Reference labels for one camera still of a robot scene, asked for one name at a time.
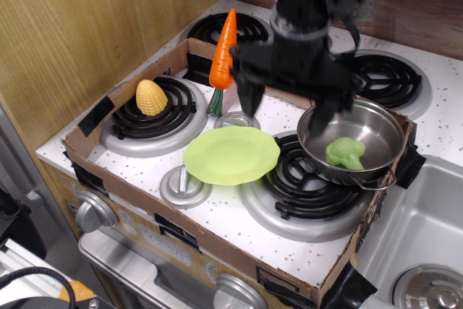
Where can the yellow toy corn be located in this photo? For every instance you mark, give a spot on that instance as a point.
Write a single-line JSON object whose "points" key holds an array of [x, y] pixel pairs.
{"points": [[150, 98]]}

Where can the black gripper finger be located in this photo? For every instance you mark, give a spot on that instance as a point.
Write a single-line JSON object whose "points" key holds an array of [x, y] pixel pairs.
{"points": [[250, 92], [324, 112]]}

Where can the silver right oven knob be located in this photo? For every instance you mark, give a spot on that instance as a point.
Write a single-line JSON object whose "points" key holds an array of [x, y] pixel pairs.
{"points": [[232, 292]]}

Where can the orange toy carrot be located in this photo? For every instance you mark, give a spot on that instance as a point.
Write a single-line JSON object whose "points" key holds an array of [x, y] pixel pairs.
{"points": [[220, 77]]}

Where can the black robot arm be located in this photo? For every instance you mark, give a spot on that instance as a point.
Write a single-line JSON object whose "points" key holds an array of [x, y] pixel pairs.
{"points": [[305, 20]]}

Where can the light green plastic plate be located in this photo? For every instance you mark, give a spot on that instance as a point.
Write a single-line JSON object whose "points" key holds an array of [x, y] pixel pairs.
{"points": [[231, 155]]}

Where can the back right stove burner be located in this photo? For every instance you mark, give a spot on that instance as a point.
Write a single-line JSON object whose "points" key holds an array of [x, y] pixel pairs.
{"points": [[390, 80]]}

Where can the silver oven door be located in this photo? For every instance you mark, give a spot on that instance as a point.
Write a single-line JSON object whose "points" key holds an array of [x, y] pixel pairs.
{"points": [[146, 276]]}

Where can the silver sink drain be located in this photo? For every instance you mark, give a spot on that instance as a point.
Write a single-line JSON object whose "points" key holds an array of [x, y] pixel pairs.
{"points": [[428, 286]]}

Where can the silver oven knob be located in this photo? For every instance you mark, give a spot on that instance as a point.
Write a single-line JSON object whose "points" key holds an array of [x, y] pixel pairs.
{"points": [[93, 213], [232, 292]]}

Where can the hanging metal spatula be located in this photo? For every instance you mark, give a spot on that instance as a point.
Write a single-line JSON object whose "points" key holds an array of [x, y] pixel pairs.
{"points": [[365, 10]]}

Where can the silver stovetop knob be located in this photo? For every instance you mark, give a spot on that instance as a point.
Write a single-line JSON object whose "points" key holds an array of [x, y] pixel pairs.
{"points": [[182, 190], [236, 118]]}

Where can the front right stove burner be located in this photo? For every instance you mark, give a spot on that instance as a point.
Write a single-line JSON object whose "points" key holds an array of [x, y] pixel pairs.
{"points": [[294, 203]]}

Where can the silver sink basin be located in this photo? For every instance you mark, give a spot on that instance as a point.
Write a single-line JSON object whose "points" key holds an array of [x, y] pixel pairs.
{"points": [[420, 225]]}

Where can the stainless steel pot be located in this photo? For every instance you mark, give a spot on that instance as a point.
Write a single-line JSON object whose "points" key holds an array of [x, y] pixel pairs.
{"points": [[367, 122]]}

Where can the orange object bottom left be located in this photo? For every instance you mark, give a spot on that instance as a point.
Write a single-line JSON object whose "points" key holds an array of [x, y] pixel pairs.
{"points": [[81, 292]]}

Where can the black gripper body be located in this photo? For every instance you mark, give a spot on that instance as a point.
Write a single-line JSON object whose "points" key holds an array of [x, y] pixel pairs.
{"points": [[303, 68]]}

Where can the silver front stovetop knob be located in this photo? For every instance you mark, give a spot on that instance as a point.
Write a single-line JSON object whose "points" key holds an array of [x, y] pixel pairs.
{"points": [[182, 190]]}

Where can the stove burner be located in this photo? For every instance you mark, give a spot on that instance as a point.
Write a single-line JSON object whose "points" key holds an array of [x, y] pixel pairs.
{"points": [[128, 132], [208, 29], [294, 203], [390, 80]]}

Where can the silver left oven knob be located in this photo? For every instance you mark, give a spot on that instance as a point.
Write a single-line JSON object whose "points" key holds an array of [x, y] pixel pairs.
{"points": [[93, 213]]}

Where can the front left stove burner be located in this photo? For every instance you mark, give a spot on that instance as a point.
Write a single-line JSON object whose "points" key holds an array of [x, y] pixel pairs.
{"points": [[128, 132]]}

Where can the silver middle stovetop knob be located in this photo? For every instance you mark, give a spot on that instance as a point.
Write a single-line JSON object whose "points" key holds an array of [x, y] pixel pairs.
{"points": [[236, 118]]}

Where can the back left stove burner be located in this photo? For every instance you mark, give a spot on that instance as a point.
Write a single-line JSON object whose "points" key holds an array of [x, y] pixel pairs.
{"points": [[208, 29]]}

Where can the green toy broccoli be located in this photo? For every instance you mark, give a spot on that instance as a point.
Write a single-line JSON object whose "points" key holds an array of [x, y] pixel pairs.
{"points": [[345, 152]]}

